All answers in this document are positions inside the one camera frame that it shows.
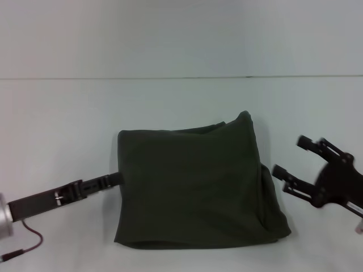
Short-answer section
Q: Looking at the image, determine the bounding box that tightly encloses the white number label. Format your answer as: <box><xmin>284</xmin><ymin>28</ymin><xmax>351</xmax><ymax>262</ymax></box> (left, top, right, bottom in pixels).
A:
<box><xmin>347</xmin><ymin>202</ymin><xmax>363</xmax><ymax>216</ymax></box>

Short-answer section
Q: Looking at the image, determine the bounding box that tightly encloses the dark green t-shirt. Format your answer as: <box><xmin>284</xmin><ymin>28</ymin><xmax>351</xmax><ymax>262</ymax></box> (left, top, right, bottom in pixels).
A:
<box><xmin>113</xmin><ymin>110</ymin><xmax>293</xmax><ymax>251</ymax></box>

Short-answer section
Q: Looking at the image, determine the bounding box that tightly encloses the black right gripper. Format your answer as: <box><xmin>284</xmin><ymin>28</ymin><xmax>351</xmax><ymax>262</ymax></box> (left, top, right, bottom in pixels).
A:
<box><xmin>272</xmin><ymin>135</ymin><xmax>363</xmax><ymax>218</ymax></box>

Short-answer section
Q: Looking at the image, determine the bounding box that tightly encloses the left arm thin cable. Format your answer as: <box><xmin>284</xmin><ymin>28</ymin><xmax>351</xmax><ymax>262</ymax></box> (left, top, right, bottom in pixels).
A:
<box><xmin>20</xmin><ymin>220</ymin><xmax>44</xmax><ymax>252</ymax></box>

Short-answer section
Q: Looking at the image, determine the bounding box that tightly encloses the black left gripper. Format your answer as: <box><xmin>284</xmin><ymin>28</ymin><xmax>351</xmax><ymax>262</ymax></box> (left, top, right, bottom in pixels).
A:
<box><xmin>7</xmin><ymin>172</ymin><xmax>126</xmax><ymax>223</ymax></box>

